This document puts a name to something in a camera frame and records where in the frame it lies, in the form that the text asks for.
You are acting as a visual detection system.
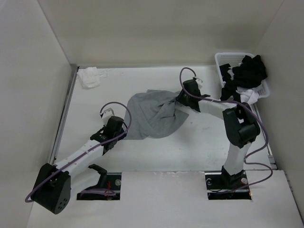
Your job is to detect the grey tank top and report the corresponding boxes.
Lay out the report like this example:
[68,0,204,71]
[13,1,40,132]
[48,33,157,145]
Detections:
[124,90,189,140]

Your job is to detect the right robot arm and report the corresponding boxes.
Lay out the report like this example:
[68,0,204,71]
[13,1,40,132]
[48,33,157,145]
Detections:
[177,78,260,188]

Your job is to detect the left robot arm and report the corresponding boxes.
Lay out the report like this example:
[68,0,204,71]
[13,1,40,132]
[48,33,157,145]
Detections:
[25,116,131,214]

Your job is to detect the folded white tank top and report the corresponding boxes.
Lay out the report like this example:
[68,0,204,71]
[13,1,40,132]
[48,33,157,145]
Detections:
[76,67,107,89]

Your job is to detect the white tank top in basket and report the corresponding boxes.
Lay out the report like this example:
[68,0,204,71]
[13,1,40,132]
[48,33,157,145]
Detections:
[236,87,259,105]

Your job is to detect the black tank top pile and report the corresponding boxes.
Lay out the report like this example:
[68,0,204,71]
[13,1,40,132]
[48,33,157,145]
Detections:
[219,55,267,101]

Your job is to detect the white plastic laundry basket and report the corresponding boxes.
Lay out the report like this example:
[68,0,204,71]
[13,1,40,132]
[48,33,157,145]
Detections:
[214,52,271,98]

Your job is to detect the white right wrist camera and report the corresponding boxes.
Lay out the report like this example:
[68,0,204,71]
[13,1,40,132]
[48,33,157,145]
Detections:
[193,77,203,90]

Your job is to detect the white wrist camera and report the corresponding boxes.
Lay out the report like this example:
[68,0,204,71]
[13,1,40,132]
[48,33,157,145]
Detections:
[100,108,114,125]
[193,77,203,90]

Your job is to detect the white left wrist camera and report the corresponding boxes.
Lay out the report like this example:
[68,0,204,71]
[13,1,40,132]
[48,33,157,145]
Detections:
[100,108,114,125]

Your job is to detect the aluminium table edge rail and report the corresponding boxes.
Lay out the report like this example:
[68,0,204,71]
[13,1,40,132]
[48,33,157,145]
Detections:
[48,64,79,164]

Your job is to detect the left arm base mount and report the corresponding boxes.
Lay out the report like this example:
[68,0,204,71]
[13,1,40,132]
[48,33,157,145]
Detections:
[76,164,122,201]

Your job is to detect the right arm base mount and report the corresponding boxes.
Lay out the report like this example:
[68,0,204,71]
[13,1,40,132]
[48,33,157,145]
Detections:
[205,167,252,200]

